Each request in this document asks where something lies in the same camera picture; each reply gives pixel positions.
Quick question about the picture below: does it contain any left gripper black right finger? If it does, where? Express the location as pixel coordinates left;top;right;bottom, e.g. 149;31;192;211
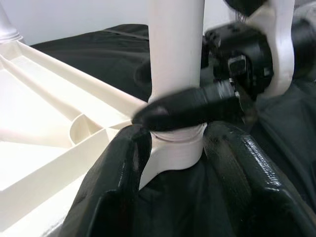
203;122;316;237

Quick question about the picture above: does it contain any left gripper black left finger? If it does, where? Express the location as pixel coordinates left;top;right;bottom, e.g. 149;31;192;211
63;124;152;237

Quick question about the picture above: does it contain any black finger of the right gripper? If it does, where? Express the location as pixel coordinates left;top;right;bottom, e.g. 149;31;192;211
135;61;153;87
132;85;242;132

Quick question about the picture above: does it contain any white plastic table leg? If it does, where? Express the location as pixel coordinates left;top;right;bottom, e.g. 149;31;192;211
147;0;206;143
0;0;24;44

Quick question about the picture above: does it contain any white plastic table top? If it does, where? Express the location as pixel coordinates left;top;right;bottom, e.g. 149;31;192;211
0;37;206;237

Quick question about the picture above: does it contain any black tablecloth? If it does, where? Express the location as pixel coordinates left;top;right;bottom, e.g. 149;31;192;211
29;23;316;237

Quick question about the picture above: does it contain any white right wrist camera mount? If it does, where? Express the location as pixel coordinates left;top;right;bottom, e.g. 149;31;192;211
244;0;296;98

